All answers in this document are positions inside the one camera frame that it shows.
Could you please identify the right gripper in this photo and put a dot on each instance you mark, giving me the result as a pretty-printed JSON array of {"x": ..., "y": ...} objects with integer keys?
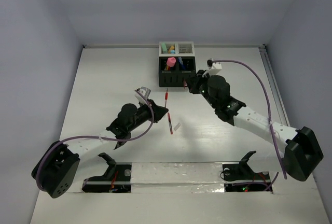
[{"x": 195, "y": 80}]

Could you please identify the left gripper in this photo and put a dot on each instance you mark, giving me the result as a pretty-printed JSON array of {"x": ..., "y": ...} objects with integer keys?
[{"x": 158, "y": 111}]

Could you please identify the dark red gel pen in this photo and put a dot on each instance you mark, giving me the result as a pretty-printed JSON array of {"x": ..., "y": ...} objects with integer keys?
[{"x": 170, "y": 123}]

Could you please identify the orange highlighter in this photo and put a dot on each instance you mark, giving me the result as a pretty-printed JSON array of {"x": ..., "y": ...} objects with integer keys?
[{"x": 170, "y": 49}]

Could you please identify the green highlighter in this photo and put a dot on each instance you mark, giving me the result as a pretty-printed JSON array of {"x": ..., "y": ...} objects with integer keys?
[{"x": 163, "y": 48}]

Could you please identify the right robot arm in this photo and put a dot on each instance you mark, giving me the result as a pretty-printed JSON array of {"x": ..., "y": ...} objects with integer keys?
[{"x": 301, "y": 150}]

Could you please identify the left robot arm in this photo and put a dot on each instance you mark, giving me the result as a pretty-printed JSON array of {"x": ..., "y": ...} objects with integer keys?
[{"x": 56, "y": 170}]

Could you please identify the black slotted organizer box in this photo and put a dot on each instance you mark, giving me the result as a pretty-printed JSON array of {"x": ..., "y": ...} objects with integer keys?
[{"x": 175, "y": 77}]

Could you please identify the pink capped marker bundle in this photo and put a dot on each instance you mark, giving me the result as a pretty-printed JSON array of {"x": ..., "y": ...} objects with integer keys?
[{"x": 171, "y": 61}]

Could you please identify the white slotted organizer box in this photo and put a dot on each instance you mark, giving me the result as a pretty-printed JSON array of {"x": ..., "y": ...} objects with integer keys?
[{"x": 182, "y": 49}]

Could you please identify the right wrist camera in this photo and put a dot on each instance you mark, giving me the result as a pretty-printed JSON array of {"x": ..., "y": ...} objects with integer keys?
[{"x": 214, "y": 67}]

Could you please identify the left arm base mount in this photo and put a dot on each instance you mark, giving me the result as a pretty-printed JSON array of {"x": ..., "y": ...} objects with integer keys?
[{"x": 116, "y": 178}]

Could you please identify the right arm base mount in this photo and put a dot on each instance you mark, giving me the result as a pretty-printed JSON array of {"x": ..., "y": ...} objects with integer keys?
[{"x": 239, "y": 177}]

